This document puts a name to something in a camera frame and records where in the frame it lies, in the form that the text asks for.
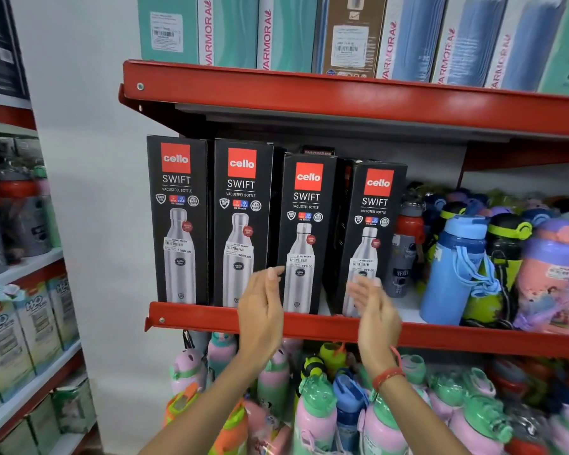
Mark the cluster of colourful water bottles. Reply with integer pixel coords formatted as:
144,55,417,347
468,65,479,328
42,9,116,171
384,182,569,335

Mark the person's left hand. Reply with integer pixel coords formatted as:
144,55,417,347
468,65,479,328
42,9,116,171
236,265,286,365

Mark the black bottle box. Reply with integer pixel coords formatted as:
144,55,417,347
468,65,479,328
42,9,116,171
323,159,408,318
145,135,214,305
212,138,285,308
335,157,357,219
276,154,338,315

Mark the row of grey sipper bottles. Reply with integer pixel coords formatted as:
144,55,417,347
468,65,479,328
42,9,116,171
0,136,63,279

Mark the brown and blue bottle carton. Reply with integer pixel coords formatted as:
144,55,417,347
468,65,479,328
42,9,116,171
312,0,389,79

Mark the teal bottle carton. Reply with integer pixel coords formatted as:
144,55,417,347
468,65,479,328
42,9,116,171
137,0,260,68
255,0,321,74

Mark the person's right hand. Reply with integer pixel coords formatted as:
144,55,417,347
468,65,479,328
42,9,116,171
346,274,404,379

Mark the light teal bottle strap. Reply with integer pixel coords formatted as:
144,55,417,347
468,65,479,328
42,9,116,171
0,278,27,303

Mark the dark printed carton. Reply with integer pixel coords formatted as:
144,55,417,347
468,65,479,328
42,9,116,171
0,0,30,101

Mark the row of white green cartons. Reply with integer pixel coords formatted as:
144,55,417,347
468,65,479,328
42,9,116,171
0,272,80,418

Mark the pile of pink green-lidded bottles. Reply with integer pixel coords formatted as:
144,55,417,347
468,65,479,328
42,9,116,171
163,331,569,455

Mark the black box with red lettering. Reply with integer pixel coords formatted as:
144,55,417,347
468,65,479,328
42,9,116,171
297,145,338,158

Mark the person's left forearm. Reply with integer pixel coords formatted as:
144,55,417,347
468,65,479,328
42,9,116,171
140,353,271,455

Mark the red string bracelet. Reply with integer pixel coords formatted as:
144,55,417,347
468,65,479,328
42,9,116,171
372,346,407,393

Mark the red metal shelf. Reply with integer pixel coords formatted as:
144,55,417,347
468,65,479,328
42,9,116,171
144,291,569,363
118,59,569,174

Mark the person's right forearm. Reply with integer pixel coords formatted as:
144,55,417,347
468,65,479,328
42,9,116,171
377,373,461,455

